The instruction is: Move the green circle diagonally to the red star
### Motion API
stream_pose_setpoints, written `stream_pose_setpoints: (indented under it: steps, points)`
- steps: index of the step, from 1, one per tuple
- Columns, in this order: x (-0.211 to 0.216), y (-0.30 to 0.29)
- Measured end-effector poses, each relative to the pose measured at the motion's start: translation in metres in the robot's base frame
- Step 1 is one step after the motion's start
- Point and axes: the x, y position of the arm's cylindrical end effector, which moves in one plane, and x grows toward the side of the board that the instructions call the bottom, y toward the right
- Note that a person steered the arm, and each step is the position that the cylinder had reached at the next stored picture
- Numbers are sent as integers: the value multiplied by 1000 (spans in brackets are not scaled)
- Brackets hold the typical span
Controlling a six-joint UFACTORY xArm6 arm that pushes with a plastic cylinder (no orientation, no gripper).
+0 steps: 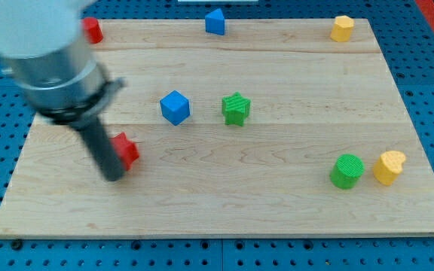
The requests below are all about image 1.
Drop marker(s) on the blue cube block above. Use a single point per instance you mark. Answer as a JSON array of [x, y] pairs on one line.
[[175, 107]]

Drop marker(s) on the red star block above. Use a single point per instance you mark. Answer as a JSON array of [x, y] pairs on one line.
[[126, 150]]

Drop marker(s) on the blue triangle block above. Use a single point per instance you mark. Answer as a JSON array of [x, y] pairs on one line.
[[215, 22]]

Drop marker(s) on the green circle block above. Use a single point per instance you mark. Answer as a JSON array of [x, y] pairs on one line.
[[346, 171]]

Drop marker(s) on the red cylinder block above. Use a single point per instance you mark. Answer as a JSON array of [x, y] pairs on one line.
[[92, 30]]

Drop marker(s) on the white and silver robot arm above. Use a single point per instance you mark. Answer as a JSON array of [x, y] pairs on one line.
[[44, 48]]

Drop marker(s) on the light wooden board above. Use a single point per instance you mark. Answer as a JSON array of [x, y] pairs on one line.
[[312, 100]]

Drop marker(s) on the green star block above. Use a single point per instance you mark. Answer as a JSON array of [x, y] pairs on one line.
[[235, 109]]

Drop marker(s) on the yellow heart block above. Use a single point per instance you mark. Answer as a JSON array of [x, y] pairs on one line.
[[389, 166]]

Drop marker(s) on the yellow hexagon block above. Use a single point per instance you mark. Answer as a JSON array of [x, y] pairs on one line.
[[342, 28]]

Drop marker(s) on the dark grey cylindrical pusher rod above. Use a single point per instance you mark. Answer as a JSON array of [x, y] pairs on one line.
[[95, 138]]

